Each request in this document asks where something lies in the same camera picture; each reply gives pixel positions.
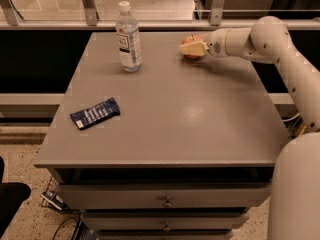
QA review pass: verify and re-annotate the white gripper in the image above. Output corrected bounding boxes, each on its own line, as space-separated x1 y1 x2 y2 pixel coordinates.
179 28 230 58

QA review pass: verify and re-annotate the red apple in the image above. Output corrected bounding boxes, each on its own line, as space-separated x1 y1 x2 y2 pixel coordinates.
180 35 205 59

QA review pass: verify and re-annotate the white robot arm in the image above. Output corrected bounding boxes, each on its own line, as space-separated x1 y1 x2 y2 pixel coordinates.
179 16 320 240

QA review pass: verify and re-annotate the blue rxbar wrapper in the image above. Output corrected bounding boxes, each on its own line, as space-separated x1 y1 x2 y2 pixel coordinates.
70 98 120 130

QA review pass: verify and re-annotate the clear plastic water bottle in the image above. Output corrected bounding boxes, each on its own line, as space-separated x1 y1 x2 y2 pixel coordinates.
116 1 142 72

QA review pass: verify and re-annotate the grey drawer cabinet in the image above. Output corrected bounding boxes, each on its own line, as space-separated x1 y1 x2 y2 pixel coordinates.
35 32 290 240

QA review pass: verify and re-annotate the top drawer brass knob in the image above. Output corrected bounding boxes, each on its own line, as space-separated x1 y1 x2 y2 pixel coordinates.
162 197 172 208

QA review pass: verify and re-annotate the drawer brass knob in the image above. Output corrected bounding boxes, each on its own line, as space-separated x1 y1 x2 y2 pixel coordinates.
162 197 172 208
162 222 171 232

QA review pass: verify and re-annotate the metal window railing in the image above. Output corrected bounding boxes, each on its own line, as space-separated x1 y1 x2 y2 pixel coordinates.
0 0 320 30

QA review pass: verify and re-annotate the small device on floor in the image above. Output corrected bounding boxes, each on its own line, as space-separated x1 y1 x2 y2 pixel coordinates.
41 191 65 210

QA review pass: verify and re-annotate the black chair edge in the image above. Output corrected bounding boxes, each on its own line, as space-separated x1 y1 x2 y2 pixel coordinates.
0 157 31 237

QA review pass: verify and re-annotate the black floor cable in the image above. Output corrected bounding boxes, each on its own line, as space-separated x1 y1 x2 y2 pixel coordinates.
51 216 88 240

